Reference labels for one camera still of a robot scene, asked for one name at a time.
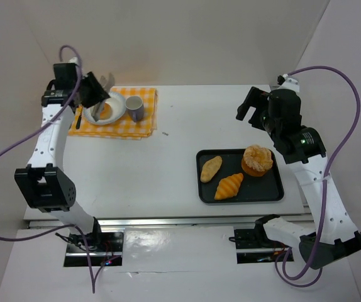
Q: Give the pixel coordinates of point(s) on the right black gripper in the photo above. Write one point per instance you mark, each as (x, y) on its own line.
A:
(253, 102)

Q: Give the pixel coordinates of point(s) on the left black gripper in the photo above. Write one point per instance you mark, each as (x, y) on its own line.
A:
(94, 93)

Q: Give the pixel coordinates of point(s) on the metal tongs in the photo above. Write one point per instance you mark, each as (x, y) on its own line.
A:
(107, 82)

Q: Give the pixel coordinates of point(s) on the ring donut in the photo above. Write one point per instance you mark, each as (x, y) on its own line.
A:
(106, 112)

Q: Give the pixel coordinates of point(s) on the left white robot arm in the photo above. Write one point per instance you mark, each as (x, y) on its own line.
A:
(43, 182)

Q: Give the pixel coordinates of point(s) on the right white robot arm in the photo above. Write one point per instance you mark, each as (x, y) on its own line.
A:
(335, 235)

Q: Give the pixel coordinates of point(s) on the oblong bread roll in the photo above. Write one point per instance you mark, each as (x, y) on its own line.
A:
(210, 168)

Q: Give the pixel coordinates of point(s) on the sugared round pastry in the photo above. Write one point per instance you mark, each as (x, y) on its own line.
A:
(257, 161)

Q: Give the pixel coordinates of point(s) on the white paper plate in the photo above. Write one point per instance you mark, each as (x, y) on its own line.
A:
(117, 103)

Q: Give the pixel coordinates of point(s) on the yellow checkered cloth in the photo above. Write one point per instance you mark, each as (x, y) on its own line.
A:
(124, 128)

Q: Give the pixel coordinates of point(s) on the purple mug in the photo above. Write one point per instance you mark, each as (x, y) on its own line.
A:
(135, 108)

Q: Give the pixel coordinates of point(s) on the black tray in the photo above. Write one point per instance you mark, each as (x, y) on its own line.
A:
(267, 188)

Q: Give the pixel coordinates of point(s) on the croissant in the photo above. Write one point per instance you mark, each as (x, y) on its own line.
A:
(228, 187)

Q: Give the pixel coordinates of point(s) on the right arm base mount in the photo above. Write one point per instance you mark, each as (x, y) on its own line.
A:
(251, 249)

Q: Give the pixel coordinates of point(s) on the aluminium rail front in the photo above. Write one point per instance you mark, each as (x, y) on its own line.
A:
(171, 222)

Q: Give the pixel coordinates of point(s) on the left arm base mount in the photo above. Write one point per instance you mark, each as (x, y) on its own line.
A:
(108, 252)

